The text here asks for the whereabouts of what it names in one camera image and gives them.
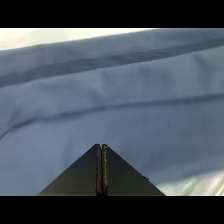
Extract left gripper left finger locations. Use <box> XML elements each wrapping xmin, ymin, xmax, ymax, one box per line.
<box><xmin>37</xmin><ymin>143</ymin><xmax>102</xmax><ymax>197</ymax></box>

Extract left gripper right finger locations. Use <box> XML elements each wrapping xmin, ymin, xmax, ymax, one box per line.
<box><xmin>101</xmin><ymin>143</ymin><xmax>166</xmax><ymax>197</ymax></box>

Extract blue shirt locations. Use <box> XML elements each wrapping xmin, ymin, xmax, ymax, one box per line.
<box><xmin>0</xmin><ymin>27</ymin><xmax>224</xmax><ymax>197</ymax></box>

